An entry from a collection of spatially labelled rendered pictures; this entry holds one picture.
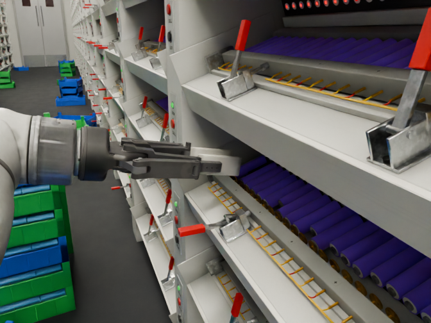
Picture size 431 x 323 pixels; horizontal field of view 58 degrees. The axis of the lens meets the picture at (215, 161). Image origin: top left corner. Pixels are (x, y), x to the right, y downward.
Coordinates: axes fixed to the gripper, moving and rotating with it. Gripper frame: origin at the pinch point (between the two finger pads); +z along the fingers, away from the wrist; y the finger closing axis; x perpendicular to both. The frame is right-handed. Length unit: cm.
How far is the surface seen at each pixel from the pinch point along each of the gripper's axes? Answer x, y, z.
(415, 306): 2.1, -33.7, 6.6
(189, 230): 6.7, -10.0, -6.2
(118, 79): 3, 148, 3
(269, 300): 8.4, -23.2, -0.8
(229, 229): 6.4, -10.4, -0.7
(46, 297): 55, 46, -24
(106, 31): -18, 149, -5
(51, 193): 25, 46, -24
